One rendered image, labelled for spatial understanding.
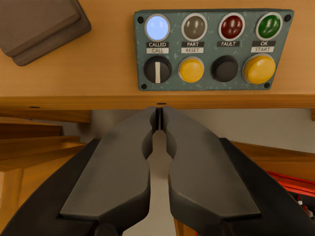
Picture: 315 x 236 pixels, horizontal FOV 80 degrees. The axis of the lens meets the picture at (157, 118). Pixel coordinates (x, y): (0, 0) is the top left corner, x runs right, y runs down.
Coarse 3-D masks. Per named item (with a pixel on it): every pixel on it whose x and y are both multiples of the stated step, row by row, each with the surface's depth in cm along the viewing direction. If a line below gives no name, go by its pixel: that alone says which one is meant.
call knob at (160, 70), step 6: (150, 60) 19; (156, 60) 19; (162, 60) 19; (150, 66) 19; (156, 66) 19; (162, 66) 19; (168, 66) 19; (150, 72) 19; (156, 72) 19; (162, 72) 19; (168, 72) 19; (150, 78) 19; (156, 78) 19; (162, 78) 19
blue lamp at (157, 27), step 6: (156, 18) 17; (162, 18) 17; (150, 24) 18; (156, 24) 18; (162, 24) 18; (150, 30) 18; (156, 30) 18; (162, 30) 18; (150, 36) 18; (156, 36) 18; (162, 36) 18
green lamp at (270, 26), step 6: (264, 18) 17; (270, 18) 17; (276, 18) 17; (264, 24) 18; (270, 24) 17; (276, 24) 18; (258, 30) 18; (264, 30) 18; (270, 30) 18; (276, 30) 18; (264, 36) 18; (270, 36) 18
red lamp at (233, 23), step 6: (228, 18) 17; (234, 18) 17; (240, 18) 17; (222, 24) 18; (228, 24) 18; (234, 24) 17; (240, 24) 18; (222, 30) 18; (228, 30) 18; (234, 30) 18; (240, 30) 18; (228, 36) 18; (234, 36) 18
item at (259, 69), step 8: (256, 56) 19; (264, 56) 19; (248, 64) 19; (256, 64) 19; (264, 64) 19; (272, 64) 19; (248, 72) 19; (256, 72) 19; (264, 72) 19; (272, 72) 19; (248, 80) 20; (256, 80) 20; (264, 80) 20
